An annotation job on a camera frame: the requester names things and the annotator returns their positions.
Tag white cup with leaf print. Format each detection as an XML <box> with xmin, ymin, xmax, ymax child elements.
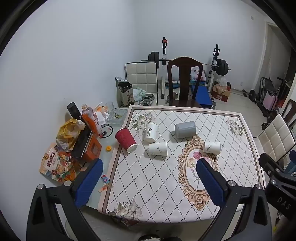
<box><xmin>203</xmin><ymin>141</ymin><xmax>221</xmax><ymax>154</ymax></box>

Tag black folding scooter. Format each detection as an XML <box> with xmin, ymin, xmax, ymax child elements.
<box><xmin>255</xmin><ymin>77</ymin><xmax>292</xmax><ymax>118</ymax></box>

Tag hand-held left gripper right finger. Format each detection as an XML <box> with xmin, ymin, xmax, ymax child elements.
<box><xmin>196</xmin><ymin>158</ymin><xmax>272</xmax><ymax>241</ymax></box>

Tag black cable loop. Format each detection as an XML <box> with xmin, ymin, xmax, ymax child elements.
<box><xmin>100</xmin><ymin>124</ymin><xmax>114</xmax><ymax>138</ymax></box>

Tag yellow plastic bag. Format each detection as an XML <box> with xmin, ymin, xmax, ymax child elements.
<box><xmin>56</xmin><ymin>118</ymin><xmax>86</xmax><ymax>152</ymax></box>

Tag metal bowls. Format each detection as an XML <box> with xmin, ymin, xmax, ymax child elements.
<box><xmin>140</xmin><ymin>93</ymin><xmax>155</xmax><ymax>106</ymax></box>

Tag white orange snack bag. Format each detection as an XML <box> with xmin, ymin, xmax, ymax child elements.
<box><xmin>92</xmin><ymin>102</ymin><xmax>111</xmax><ymax>127</ymax></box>

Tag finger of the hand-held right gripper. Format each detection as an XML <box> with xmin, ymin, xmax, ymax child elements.
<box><xmin>259</xmin><ymin>152</ymin><xmax>286</xmax><ymax>179</ymax></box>

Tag black cylinder speaker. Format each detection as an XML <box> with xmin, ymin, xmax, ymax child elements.
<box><xmin>67</xmin><ymin>102</ymin><xmax>86</xmax><ymax>129</ymax></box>

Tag black dumbbell bar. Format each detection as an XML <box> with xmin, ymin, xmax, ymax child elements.
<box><xmin>242</xmin><ymin>89</ymin><xmax>257</xmax><ymax>101</ymax></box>

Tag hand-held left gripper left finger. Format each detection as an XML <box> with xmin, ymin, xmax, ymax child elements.
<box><xmin>26</xmin><ymin>159</ymin><xmax>104</xmax><ymax>241</ymax></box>

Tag black tea box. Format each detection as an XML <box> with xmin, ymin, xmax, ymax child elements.
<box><xmin>115</xmin><ymin>76</ymin><xmax>134</xmax><ymax>107</ymax></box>

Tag white cup with black calligraphy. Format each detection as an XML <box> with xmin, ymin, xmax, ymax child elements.
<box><xmin>144</xmin><ymin>122</ymin><xmax>159</xmax><ymax>143</ymax></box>

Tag clear plastic bag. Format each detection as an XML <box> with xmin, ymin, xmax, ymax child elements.
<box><xmin>216</xmin><ymin>75</ymin><xmax>228</xmax><ymax>87</ymax></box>

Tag white padded chair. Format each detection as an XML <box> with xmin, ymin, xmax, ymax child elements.
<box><xmin>253</xmin><ymin>113</ymin><xmax>296</xmax><ymax>167</ymax></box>
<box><xmin>125</xmin><ymin>62</ymin><xmax>160</xmax><ymax>106</ymax></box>

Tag colourful snack packet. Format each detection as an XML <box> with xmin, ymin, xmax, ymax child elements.
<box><xmin>39</xmin><ymin>142</ymin><xmax>81</xmax><ymax>183</ymax></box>

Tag orange drink bottle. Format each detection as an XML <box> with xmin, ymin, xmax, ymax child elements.
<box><xmin>81</xmin><ymin>104</ymin><xmax>103</xmax><ymax>137</ymax></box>

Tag red ribbed paper cup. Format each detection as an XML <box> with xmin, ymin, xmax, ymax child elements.
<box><xmin>115</xmin><ymin>127</ymin><xmax>137</xmax><ymax>153</ymax></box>

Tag cardboard box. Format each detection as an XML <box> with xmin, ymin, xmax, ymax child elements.
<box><xmin>211</xmin><ymin>82</ymin><xmax>231</xmax><ymax>102</ymax></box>

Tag orange box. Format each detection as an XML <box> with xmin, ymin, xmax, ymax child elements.
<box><xmin>80</xmin><ymin>133</ymin><xmax>102</xmax><ymax>163</ymax></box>

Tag white marbled cup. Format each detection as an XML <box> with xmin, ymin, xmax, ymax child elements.
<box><xmin>148</xmin><ymin>141</ymin><xmax>168</xmax><ymax>156</ymax></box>

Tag black barbell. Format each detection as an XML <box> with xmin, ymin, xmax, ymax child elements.
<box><xmin>141</xmin><ymin>51</ymin><xmax>232</xmax><ymax>76</ymax></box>

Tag grey cup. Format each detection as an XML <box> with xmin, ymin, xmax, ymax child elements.
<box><xmin>174</xmin><ymin>121</ymin><xmax>197</xmax><ymax>139</ymax></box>

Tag blue weight bench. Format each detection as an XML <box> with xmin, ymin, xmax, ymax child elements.
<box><xmin>190</xmin><ymin>85</ymin><xmax>212</xmax><ymax>108</ymax></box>

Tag floral patterned table mat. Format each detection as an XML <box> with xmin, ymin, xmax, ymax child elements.
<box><xmin>97</xmin><ymin>105</ymin><xmax>264</xmax><ymax>224</ymax></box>

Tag black flat device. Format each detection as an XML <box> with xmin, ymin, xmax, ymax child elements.
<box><xmin>70</xmin><ymin>128</ymin><xmax>93</xmax><ymax>159</ymax></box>

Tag pink suitcase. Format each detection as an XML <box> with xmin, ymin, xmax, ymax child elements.
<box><xmin>264</xmin><ymin>90</ymin><xmax>278</xmax><ymax>112</ymax></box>

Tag white red printed plastic bag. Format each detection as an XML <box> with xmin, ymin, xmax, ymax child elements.
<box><xmin>190</xmin><ymin>67</ymin><xmax>207</xmax><ymax>81</ymax></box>

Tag pale green plastic bag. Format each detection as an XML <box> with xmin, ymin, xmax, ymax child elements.
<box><xmin>132</xmin><ymin>88</ymin><xmax>146</xmax><ymax>101</ymax></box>

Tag white squat rack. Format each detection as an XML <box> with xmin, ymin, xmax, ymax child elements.
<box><xmin>159</xmin><ymin>37</ymin><xmax>220</xmax><ymax>99</ymax></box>

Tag glass ashtray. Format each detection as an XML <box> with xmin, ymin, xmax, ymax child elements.
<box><xmin>107</xmin><ymin>108</ymin><xmax>128</xmax><ymax>126</ymax></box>

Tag dark wooden chair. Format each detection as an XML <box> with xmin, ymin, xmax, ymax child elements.
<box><xmin>167</xmin><ymin>57</ymin><xmax>208</xmax><ymax>108</ymax></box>
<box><xmin>283</xmin><ymin>99</ymin><xmax>296</xmax><ymax>129</ymax></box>

